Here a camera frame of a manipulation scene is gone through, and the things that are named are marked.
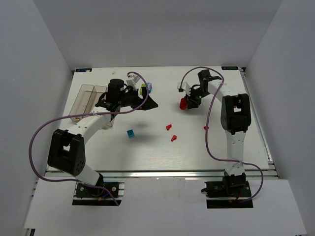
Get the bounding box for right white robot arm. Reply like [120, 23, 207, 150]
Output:
[178, 66, 252, 181]

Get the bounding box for long green lego brick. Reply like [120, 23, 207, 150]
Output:
[139, 84, 146, 96]

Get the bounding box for blue frog lego piece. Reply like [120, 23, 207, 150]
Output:
[147, 82, 152, 93]

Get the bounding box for right blue label sticker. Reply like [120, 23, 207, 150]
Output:
[221, 66, 239, 70]

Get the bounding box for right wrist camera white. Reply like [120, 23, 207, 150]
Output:
[177, 82, 191, 96]

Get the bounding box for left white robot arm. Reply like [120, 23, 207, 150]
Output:
[48, 79, 158, 186]

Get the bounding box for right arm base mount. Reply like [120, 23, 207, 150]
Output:
[200, 173, 253, 209]

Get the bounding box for left blue label sticker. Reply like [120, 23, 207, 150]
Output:
[75, 68, 92, 73]

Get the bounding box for small blue lego brick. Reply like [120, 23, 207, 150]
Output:
[127, 129, 134, 138]

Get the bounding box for blue label sticker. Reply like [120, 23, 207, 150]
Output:
[221, 66, 239, 70]
[75, 68, 92, 73]

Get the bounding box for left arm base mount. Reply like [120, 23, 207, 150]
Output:
[72, 181, 125, 207]

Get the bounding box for large red lego brick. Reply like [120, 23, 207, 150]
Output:
[179, 97, 188, 110]

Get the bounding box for clear three-compartment container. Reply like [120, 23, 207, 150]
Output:
[69, 84, 108, 122]

